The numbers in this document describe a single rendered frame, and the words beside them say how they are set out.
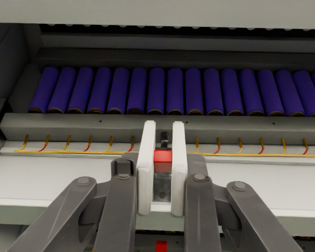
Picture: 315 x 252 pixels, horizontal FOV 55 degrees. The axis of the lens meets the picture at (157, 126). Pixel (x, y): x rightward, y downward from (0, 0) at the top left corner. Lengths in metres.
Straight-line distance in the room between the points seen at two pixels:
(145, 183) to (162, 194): 0.11
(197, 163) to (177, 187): 0.02
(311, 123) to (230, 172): 0.09
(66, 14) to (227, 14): 0.09
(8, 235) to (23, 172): 0.12
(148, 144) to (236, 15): 0.09
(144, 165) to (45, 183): 0.16
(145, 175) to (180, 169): 0.02
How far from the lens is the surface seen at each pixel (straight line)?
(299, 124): 0.32
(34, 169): 0.31
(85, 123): 0.30
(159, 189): 0.27
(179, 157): 0.16
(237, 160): 0.29
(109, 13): 0.19
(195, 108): 0.31
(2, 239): 0.41
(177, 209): 0.16
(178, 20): 0.19
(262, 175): 0.30
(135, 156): 0.18
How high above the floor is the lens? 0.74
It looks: 34 degrees down
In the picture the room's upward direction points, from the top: 1 degrees clockwise
